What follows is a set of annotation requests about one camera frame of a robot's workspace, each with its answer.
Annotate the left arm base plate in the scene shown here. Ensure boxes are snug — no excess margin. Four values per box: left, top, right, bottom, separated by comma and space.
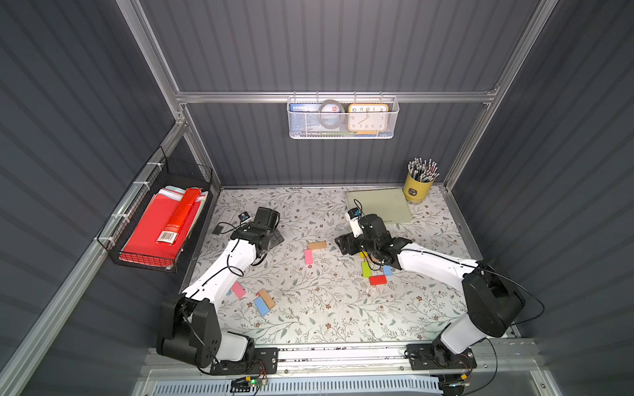
210, 347, 279, 376

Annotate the yellow pen cup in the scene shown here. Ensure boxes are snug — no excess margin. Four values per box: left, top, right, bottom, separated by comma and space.
403, 158, 439, 204

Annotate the red folder stack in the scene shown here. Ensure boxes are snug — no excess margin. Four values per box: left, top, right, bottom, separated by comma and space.
119, 186, 208, 270

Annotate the green block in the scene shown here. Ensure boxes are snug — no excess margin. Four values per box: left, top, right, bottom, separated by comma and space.
362, 262, 372, 278

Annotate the red long box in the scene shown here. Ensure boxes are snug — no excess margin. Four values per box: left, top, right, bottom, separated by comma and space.
157, 188, 202, 244

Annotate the blue block front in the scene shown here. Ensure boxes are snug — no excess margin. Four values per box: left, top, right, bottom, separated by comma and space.
254, 297, 270, 317

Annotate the red block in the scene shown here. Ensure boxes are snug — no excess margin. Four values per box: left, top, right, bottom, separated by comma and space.
368, 275, 388, 286

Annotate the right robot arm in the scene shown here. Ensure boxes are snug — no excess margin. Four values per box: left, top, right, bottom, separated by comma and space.
335, 208, 526, 366

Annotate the pale green workspace book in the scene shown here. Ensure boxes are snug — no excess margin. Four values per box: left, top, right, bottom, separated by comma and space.
346, 188, 413, 224

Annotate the tan block front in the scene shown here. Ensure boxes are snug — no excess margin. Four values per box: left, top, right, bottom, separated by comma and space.
259, 289, 276, 310

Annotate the white wire wall basket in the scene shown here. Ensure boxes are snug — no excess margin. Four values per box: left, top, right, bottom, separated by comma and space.
287, 94, 400, 140

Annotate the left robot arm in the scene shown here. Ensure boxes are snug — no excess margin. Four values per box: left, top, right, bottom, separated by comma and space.
156, 207, 280, 375

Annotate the green circuit board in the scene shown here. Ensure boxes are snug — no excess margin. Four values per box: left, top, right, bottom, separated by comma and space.
229, 376, 268, 395

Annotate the tan block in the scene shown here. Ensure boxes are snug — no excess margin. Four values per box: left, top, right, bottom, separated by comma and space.
259, 289, 276, 310
308, 241, 327, 250

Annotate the grey tape roll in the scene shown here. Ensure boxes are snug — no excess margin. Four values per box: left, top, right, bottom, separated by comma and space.
318, 99, 343, 131

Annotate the pink block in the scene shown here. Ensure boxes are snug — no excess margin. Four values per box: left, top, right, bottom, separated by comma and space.
231, 282, 246, 299
305, 249, 314, 266

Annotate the yellow square clock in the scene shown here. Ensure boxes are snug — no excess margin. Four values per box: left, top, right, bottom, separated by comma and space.
348, 103, 390, 135

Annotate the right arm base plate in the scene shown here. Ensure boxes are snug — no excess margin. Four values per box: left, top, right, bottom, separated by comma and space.
404, 343, 477, 371

